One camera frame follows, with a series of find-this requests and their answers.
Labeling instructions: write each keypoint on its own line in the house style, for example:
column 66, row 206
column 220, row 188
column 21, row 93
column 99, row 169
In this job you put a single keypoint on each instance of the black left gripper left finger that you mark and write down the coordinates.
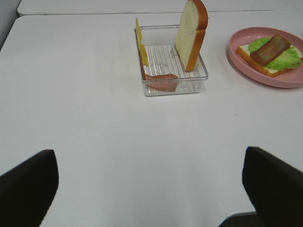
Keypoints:
column 27, row 191

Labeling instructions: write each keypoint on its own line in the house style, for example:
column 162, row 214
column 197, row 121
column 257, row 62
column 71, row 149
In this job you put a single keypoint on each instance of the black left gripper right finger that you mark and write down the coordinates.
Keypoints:
column 274, row 188

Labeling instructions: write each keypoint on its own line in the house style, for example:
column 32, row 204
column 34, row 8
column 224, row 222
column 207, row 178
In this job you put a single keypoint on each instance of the green lettuce leaf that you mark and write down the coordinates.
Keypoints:
column 289, row 59

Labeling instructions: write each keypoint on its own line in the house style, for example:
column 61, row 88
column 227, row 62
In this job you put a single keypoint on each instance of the bacon strip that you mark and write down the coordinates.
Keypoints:
column 271, row 50
column 159, row 82

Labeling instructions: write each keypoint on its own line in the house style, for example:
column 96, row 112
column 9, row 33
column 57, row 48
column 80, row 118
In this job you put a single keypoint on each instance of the bread slice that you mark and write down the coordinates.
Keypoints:
column 191, row 33
column 258, row 67

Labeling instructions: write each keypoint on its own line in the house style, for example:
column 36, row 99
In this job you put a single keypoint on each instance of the pink round plate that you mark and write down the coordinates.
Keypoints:
column 290, row 79

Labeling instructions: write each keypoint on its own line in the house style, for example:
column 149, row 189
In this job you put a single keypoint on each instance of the yellow cheese slice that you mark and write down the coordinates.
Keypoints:
column 141, row 46

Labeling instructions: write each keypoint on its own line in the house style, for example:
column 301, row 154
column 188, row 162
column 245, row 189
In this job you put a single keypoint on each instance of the clear left plastic tray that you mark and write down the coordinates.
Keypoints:
column 164, row 59

